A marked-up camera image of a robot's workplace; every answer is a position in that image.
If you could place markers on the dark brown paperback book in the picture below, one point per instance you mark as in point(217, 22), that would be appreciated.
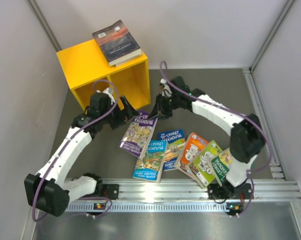
point(116, 41)

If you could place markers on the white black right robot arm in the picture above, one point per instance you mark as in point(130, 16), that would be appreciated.
point(246, 135)

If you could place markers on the blue 91-storey treehouse book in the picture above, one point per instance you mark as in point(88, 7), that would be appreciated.
point(176, 141)

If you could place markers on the aluminium mounting rail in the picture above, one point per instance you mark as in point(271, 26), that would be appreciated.
point(182, 195)

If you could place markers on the dark green treehouse book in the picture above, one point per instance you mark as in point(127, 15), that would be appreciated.
point(221, 164)

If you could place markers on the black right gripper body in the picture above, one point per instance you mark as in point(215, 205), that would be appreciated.
point(167, 104)

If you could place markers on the orange cartoon paperback book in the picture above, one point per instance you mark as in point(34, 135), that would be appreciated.
point(193, 145)

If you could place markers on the light blue 26-storey treehouse book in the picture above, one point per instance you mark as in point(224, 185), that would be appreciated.
point(150, 167)

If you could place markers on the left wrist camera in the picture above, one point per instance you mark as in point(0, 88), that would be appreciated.
point(109, 91)

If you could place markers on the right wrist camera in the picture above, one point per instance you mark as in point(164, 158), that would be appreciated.
point(166, 91)

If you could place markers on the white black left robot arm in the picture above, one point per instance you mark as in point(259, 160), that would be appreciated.
point(48, 190)

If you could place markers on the yellow wooden cubby shelf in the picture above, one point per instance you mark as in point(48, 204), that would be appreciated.
point(83, 64)

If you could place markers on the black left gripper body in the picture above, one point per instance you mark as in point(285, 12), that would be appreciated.
point(116, 118)

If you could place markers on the purple 52-storey treehouse book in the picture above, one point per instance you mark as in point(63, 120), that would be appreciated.
point(138, 135)

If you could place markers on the lime green cartoon book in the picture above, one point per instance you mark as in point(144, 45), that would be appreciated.
point(200, 167)

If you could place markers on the aluminium right side rail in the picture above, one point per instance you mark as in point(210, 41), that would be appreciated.
point(275, 164)

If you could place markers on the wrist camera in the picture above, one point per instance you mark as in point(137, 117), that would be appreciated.
point(109, 91)
point(166, 91)

